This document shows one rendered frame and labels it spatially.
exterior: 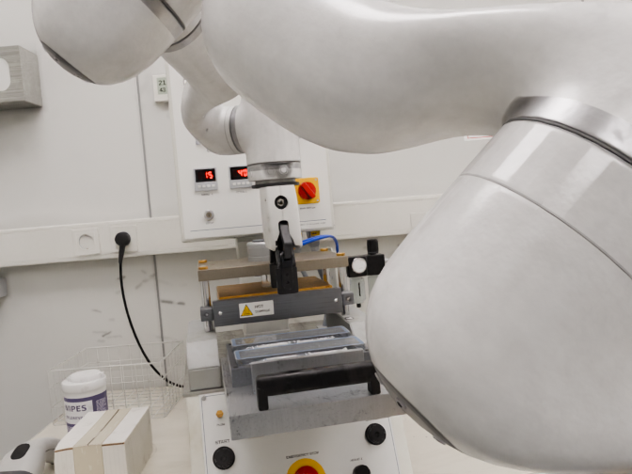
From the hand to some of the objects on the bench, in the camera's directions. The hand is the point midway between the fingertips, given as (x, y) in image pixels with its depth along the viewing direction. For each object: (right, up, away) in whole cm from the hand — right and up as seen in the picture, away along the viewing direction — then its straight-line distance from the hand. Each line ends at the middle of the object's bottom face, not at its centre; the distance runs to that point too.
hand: (283, 281), depth 95 cm
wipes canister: (-42, -36, +30) cm, 63 cm away
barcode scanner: (-46, -37, +14) cm, 61 cm away
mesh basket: (-42, -35, +54) cm, 77 cm away
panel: (+4, -33, -5) cm, 34 cm away
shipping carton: (-32, -36, +15) cm, 51 cm away
